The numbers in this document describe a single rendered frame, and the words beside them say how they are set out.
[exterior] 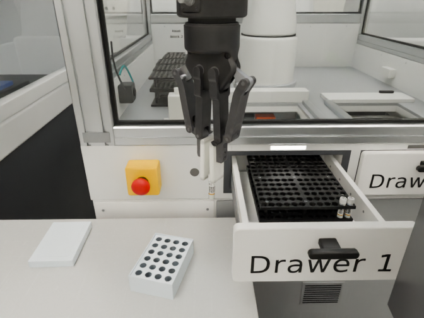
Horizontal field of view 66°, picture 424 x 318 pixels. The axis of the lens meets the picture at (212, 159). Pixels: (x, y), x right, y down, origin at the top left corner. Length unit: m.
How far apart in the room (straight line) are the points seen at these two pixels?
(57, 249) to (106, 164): 0.21
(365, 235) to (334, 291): 0.53
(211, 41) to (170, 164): 0.40
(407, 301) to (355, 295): 0.50
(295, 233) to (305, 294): 0.55
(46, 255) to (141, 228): 0.20
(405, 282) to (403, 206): 0.36
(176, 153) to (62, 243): 0.31
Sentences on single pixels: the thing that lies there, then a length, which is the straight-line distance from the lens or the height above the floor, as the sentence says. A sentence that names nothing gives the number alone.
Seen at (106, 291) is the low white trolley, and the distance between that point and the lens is 0.68.
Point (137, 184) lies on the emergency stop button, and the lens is 0.72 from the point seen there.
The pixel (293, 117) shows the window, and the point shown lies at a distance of 0.76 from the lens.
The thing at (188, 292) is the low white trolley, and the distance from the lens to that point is 0.65.
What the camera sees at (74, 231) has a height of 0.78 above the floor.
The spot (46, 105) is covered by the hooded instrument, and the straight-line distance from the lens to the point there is 1.43.
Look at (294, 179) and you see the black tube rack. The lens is 0.72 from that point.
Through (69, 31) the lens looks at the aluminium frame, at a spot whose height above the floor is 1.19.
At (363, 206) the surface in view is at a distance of 0.70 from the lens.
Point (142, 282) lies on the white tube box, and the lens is 0.64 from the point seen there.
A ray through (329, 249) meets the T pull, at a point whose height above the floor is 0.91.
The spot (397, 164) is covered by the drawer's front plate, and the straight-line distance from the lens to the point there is 0.87.
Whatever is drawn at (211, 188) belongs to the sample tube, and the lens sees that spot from 0.54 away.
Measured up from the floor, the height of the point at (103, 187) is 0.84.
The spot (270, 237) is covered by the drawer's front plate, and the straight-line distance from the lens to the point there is 0.53.
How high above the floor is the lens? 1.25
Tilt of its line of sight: 26 degrees down
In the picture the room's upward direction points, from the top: straight up
